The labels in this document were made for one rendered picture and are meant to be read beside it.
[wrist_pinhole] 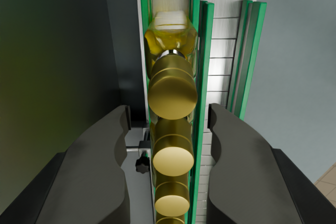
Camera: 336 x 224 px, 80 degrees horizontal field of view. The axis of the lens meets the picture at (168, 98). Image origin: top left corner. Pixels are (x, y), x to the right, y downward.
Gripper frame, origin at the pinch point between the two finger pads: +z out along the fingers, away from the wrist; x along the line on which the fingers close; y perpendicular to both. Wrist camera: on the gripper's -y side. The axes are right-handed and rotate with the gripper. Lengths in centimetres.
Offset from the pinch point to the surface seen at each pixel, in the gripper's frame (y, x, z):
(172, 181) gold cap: 9.9, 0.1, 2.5
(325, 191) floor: 170, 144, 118
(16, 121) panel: 2.2, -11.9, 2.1
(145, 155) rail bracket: 22.7, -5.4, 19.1
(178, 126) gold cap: 4.2, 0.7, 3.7
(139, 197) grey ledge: 50, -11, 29
